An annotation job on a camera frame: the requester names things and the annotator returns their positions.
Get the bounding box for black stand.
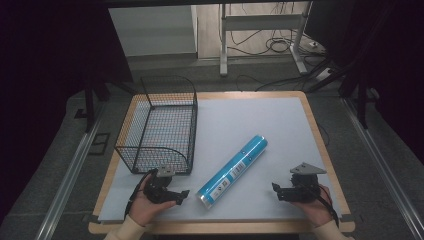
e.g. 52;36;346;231
338;63;381;131
73;78;112;134

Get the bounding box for grey partition panel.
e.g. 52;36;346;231
107;5;198;58

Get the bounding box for black floor plate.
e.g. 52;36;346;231
87;132;112;156

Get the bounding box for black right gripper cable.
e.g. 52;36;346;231
313;184;341;229

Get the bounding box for person's right hand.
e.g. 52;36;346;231
288;184;335;229

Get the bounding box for blue plastic-wrapped roll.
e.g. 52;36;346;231
195;134;269;211

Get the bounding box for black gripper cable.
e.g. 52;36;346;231
313;184;341;229
123;168;159;221

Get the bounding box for metal floor rail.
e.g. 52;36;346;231
34;101;107;240
341;96;424;240

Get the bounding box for white table mat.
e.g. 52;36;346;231
97;95;343;224

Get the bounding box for white power strip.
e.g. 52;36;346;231
314;67;336;83

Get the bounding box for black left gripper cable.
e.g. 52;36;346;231
123;168;159;221

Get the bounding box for black curtain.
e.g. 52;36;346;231
0;0;134;228
304;0;424;158

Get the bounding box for black wire mesh basket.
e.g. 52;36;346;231
114;75;199;176

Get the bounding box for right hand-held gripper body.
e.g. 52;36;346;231
279;161;328;204

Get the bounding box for black floor cables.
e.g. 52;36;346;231
228;1;331;93

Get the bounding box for person's left hand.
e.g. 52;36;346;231
127;172;178;228

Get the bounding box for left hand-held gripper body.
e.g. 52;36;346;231
143;166;178;205

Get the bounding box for white metal desk frame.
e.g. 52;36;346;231
218;0;313;78

